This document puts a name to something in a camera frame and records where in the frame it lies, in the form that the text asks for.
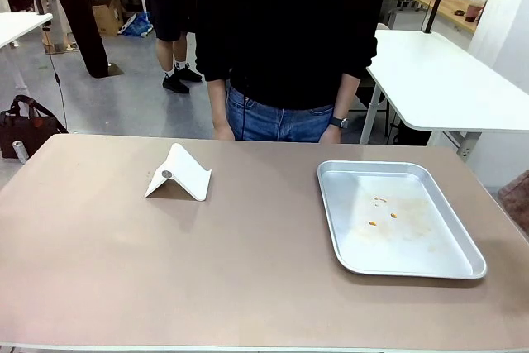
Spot person's left hand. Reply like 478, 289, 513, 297
320, 125, 343, 145

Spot person's right hand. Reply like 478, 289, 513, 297
212, 118, 236, 141

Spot brown towel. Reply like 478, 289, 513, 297
497, 169, 529, 243

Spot person's left forearm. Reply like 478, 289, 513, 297
330, 71, 361, 121

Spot person's right forearm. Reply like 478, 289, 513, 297
206, 78, 229, 123

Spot blue jeans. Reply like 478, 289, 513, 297
225, 83, 336, 144

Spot white folding tablet stand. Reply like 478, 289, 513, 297
144, 142, 212, 203

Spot silver metal tray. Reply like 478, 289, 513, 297
317, 160, 488, 280

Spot black sweater torso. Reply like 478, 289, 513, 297
194, 0, 388, 111

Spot large white table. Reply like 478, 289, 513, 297
358, 29, 529, 164

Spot bystander in black shorts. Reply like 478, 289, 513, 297
137, 0, 203, 94

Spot blue plastic bag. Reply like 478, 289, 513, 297
118, 11, 155, 38

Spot cardboard box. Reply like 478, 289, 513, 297
91, 0, 126, 37

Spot wooden workbench with cup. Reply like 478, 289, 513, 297
413, 0, 481, 35

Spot bystander in black trousers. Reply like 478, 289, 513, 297
44, 0, 110, 79

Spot dark red cup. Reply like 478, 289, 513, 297
465, 2, 485, 24

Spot dark brown handbag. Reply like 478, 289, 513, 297
0, 94, 69, 160

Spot small white table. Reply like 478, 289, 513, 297
0, 12, 54, 50

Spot thin black cable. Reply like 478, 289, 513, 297
45, 26, 69, 131

